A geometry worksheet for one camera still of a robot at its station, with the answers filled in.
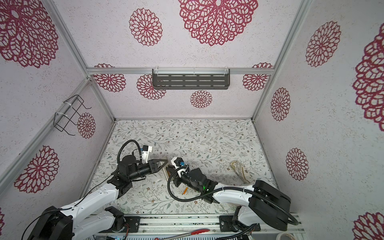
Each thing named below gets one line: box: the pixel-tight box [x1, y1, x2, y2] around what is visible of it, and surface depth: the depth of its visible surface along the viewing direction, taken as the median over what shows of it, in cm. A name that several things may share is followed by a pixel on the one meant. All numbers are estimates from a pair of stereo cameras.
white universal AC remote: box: [162, 166, 170, 182], surface depth 76 cm
